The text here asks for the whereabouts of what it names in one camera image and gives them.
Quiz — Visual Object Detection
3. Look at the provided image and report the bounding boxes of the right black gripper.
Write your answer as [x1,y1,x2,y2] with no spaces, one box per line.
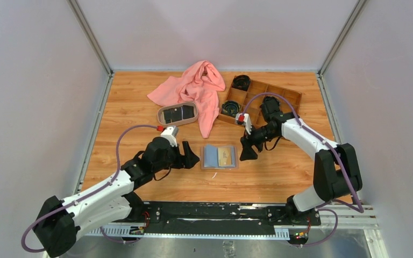
[240,123,279,161]

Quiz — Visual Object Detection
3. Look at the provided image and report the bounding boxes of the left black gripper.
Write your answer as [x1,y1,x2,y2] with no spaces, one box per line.
[153,140,199,173]

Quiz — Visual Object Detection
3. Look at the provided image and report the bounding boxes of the gold VIP credit card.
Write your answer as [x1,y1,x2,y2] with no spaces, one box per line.
[218,146,236,168]

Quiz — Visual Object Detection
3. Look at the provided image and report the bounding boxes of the pink card holder wallet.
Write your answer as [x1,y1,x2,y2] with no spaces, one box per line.
[201,144,238,170]

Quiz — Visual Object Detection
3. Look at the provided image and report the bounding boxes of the beige oval card tray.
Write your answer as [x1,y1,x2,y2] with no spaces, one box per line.
[156,101,199,126]

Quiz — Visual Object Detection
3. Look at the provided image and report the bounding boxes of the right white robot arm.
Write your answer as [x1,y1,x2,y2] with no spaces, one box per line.
[235,92,364,225]

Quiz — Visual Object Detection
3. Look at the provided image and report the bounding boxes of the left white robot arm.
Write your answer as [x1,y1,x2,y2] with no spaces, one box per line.
[32,137,200,257]

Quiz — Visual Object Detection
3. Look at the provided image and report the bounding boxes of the rolled belt front left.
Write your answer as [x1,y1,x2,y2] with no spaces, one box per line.
[221,101,241,118]

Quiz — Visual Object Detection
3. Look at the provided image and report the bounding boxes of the rolled belt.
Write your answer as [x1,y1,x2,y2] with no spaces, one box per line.
[221,101,241,118]
[231,75,252,91]

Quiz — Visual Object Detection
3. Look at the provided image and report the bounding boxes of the wooden divided tray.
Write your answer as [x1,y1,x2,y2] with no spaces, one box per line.
[218,79,302,127]

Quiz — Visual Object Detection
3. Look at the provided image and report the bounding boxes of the rolled belt back left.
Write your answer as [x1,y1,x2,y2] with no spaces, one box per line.
[231,75,252,91]

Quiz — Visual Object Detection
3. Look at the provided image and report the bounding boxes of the pink cloth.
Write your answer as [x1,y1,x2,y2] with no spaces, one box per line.
[147,60,225,139]

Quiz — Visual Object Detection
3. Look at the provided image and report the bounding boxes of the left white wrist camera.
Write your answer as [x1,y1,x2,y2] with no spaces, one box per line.
[160,126,179,147]

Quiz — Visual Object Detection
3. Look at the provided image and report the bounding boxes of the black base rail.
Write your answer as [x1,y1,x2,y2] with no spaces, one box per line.
[114,201,321,240]

